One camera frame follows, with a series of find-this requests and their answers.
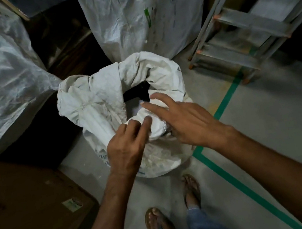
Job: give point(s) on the person's right hand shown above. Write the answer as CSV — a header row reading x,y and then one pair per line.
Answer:
x,y
196,125

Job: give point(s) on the person's left hand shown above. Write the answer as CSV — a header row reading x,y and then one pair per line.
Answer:
x,y
128,151

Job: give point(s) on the person's right forearm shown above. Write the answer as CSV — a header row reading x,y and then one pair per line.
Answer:
x,y
295,181

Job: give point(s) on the person's left forearm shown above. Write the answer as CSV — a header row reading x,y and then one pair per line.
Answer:
x,y
106,224

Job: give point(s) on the person's right foot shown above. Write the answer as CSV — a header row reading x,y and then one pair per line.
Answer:
x,y
192,189

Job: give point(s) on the person's right leg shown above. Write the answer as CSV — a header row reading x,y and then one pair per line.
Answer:
x,y
207,227

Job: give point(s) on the aluminium step ladder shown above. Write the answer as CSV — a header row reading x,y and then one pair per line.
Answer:
x,y
250,21

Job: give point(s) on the brown cardboard box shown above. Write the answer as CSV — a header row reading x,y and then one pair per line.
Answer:
x,y
26,211

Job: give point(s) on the dark wooden panel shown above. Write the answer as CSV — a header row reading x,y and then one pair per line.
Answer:
x,y
70,45

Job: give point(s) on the tall white sack green mark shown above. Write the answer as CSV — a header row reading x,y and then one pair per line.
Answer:
x,y
122,13

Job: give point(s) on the dark flat board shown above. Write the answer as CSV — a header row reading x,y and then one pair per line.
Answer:
x,y
43,2

